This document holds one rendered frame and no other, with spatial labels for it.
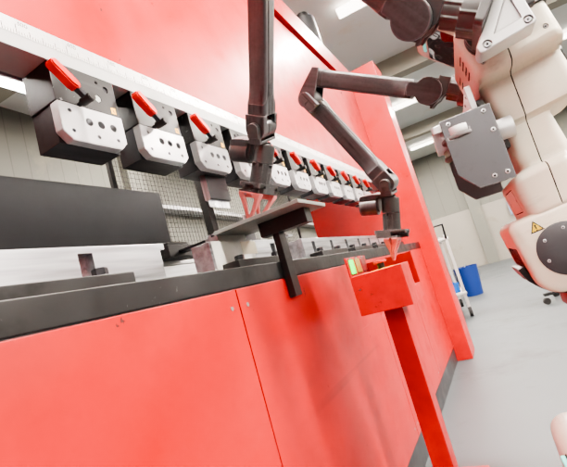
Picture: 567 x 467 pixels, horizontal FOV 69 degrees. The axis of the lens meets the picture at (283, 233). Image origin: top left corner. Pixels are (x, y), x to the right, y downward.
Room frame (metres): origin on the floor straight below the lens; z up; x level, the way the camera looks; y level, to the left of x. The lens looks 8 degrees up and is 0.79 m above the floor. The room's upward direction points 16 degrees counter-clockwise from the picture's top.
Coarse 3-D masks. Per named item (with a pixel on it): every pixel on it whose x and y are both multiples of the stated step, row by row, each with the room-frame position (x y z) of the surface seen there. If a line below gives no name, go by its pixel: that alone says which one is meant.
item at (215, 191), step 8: (200, 176) 1.15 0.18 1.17; (208, 176) 1.16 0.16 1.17; (216, 176) 1.19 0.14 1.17; (208, 184) 1.15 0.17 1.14; (216, 184) 1.18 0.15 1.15; (224, 184) 1.22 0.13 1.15; (208, 192) 1.14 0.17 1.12; (216, 192) 1.17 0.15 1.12; (224, 192) 1.21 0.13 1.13; (208, 200) 1.14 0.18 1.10; (216, 200) 1.17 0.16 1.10; (224, 200) 1.20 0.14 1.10
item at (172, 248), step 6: (204, 240) 1.21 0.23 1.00; (168, 246) 1.22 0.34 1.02; (174, 246) 1.24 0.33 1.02; (180, 246) 1.27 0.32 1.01; (186, 246) 1.29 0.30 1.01; (192, 246) 1.23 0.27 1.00; (162, 252) 1.23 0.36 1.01; (168, 252) 1.22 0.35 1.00; (174, 252) 1.24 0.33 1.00; (180, 252) 1.26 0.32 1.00; (186, 252) 1.29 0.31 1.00; (162, 258) 1.23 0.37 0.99; (168, 258) 1.22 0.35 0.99; (174, 258) 1.26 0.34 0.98; (180, 258) 1.29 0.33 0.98; (186, 258) 1.33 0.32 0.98
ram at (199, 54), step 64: (0, 0) 0.66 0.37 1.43; (64, 0) 0.79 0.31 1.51; (128, 0) 0.97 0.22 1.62; (192, 0) 1.26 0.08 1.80; (0, 64) 0.70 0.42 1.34; (64, 64) 0.76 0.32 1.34; (128, 64) 0.92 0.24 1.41; (192, 64) 1.17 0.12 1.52; (320, 64) 2.46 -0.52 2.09; (320, 128) 2.10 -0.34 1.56
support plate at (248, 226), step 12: (288, 204) 1.00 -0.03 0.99; (300, 204) 1.02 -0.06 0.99; (312, 204) 1.06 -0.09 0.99; (324, 204) 1.14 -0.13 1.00; (252, 216) 1.04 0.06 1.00; (264, 216) 1.04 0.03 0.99; (276, 216) 1.08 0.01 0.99; (228, 228) 1.08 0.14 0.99; (240, 228) 1.11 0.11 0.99; (252, 228) 1.16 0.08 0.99
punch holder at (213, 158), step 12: (180, 120) 1.09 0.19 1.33; (204, 120) 1.15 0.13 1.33; (192, 132) 1.08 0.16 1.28; (216, 132) 1.19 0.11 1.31; (192, 144) 1.08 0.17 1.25; (204, 144) 1.11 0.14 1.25; (216, 144) 1.17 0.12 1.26; (192, 156) 1.09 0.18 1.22; (204, 156) 1.10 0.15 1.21; (216, 156) 1.15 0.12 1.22; (228, 156) 1.21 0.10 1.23; (192, 168) 1.10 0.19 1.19; (204, 168) 1.10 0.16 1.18; (216, 168) 1.14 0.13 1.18; (228, 168) 1.19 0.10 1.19; (192, 180) 1.16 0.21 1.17
